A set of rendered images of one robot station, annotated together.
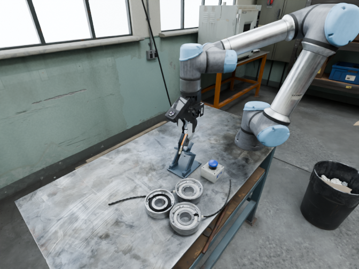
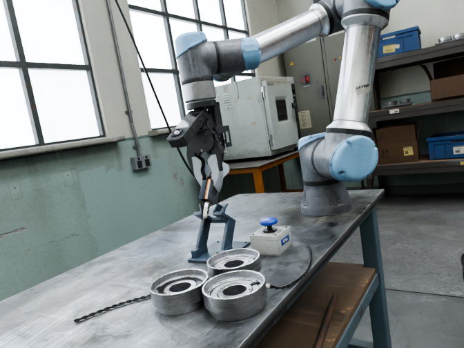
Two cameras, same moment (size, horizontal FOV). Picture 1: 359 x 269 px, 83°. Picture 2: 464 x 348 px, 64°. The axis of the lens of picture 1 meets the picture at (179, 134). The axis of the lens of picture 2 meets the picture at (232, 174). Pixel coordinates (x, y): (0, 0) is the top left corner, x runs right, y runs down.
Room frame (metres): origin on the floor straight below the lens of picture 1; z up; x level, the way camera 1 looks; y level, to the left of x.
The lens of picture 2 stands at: (-0.16, 0.02, 1.10)
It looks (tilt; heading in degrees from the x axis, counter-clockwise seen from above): 7 degrees down; 353
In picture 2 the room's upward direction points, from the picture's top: 9 degrees counter-clockwise
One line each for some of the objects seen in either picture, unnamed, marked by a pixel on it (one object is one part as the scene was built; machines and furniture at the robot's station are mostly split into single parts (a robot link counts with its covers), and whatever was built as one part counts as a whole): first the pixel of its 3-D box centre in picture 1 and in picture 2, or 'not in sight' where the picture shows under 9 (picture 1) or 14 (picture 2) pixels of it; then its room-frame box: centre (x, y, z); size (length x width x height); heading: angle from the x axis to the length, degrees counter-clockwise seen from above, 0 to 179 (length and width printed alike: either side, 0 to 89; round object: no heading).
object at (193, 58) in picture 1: (191, 62); (195, 59); (0.72, -0.04, 1.26); 0.09 x 0.08 x 0.11; 96
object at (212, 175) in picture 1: (212, 170); (272, 238); (0.65, -0.14, 0.82); 0.08 x 0.07 x 0.05; 138
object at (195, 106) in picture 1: (190, 104); (206, 128); (0.73, -0.04, 1.10); 0.09 x 0.08 x 0.12; 141
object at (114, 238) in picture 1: (179, 160); (210, 250); (0.76, 0.00, 0.79); 1.20 x 0.60 x 0.02; 138
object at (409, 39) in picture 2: not in sight; (391, 46); (3.42, -2.23, 1.61); 0.52 x 0.38 x 0.22; 51
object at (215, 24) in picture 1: (229, 33); (258, 119); (3.04, -0.68, 1.10); 0.62 x 0.61 x 0.65; 138
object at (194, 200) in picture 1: (188, 191); (235, 267); (0.54, -0.04, 0.82); 0.10 x 0.10 x 0.04
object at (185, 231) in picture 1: (185, 218); (235, 295); (0.42, -0.02, 0.82); 0.10 x 0.10 x 0.04
